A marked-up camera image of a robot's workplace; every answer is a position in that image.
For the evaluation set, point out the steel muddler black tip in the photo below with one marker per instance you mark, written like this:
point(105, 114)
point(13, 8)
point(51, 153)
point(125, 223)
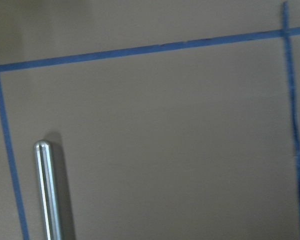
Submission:
point(43, 154)

